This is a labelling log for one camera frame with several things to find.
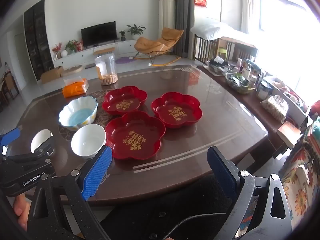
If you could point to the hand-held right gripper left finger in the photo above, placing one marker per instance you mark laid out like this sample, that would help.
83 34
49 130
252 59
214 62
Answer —
97 172

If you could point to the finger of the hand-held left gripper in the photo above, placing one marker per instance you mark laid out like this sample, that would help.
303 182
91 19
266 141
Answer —
45 148
11 135

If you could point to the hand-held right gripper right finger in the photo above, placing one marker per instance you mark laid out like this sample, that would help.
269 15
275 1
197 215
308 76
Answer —
221 171

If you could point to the small white bowl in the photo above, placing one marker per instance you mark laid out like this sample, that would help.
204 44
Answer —
40 138

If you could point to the white bowl blue print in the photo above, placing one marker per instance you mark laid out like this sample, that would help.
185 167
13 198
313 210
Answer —
87 140

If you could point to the blue scalloped ceramic bowl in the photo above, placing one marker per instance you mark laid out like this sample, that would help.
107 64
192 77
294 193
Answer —
77 116

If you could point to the red flower-shaped plate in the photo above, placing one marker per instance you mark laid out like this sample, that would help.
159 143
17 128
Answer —
135 136
175 111
125 102

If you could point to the person's left hand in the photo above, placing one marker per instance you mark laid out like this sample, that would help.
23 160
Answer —
21 208

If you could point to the wooden dining chair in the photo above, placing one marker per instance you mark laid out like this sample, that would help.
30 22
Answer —
10 85

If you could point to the orange tissue pack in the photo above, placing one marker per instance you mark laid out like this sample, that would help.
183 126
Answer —
75 88

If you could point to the person's black clothing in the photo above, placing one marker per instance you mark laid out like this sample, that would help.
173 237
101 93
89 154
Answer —
162 205

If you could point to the cardboard box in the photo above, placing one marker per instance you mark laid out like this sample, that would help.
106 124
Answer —
51 75

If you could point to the dark brown side table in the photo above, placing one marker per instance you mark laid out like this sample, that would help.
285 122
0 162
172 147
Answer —
252 105

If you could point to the orange paperback book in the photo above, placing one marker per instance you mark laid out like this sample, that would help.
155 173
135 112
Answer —
288 133

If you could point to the white power strip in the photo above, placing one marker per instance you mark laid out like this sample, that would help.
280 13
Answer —
302 176

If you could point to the beige round stool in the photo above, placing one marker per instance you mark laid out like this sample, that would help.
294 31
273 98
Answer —
71 70

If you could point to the clear bag of snacks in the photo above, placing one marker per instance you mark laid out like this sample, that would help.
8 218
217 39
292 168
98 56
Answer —
275 108

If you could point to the floral blanket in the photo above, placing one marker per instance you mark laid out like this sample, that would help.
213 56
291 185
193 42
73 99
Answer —
300 200

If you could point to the glass bowl of packets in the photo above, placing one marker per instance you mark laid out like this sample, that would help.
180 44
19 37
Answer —
240 85

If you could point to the glass jar with lid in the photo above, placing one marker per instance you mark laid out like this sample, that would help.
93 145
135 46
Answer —
263 91

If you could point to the round white vase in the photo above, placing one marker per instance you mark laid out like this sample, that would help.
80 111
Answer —
64 53

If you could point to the dark glass display cabinet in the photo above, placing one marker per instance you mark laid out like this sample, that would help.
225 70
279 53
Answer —
37 42

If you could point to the white storage tray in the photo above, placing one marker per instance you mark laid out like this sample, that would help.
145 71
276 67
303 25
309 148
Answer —
300 115

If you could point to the red flower bouquet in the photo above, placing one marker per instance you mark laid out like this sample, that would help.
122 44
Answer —
57 48

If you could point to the clear plastic snack jar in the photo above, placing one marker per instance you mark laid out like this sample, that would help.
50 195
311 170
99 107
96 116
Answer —
106 71

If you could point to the folded green striped clothes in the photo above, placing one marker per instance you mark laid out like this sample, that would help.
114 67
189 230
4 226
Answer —
315 132

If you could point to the white pump bottle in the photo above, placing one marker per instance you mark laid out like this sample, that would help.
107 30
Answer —
247 72

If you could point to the basket of dark items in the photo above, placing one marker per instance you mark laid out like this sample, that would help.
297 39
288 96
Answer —
220 66

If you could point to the leafy green houseplant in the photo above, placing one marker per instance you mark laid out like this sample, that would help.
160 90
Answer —
71 45

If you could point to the pink bottle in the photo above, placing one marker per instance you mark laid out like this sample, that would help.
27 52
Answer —
239 65

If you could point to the red knitted cloth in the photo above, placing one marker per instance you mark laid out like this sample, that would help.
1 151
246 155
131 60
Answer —
315 110

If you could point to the wooden stool hairpin legs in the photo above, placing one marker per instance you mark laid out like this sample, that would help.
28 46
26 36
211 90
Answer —
103 50

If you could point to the purple floor mat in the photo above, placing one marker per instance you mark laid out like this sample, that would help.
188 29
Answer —
125 60

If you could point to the wooden crib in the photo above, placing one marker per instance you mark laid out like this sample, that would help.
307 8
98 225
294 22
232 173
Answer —
205 50

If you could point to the black flat television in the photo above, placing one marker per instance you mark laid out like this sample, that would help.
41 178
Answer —
98 33

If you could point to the small green potted plant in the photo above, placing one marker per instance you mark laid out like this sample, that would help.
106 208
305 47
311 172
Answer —
122 36

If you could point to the orange rocking chair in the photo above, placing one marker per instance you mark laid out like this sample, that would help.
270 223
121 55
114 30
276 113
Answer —
150 45

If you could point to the white pillow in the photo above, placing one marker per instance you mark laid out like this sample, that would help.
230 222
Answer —
212 30

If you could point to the large green potted plant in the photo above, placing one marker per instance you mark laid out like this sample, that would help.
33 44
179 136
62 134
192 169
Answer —
136 30

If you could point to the bright window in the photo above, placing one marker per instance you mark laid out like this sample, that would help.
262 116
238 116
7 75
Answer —
287 30

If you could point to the grey curtain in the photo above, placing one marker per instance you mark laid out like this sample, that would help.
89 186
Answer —
183 17

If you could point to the white sheer curtain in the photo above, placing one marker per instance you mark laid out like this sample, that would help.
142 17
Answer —
248 7

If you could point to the covered standing air conditioner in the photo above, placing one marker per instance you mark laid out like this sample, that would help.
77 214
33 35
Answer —
167 10

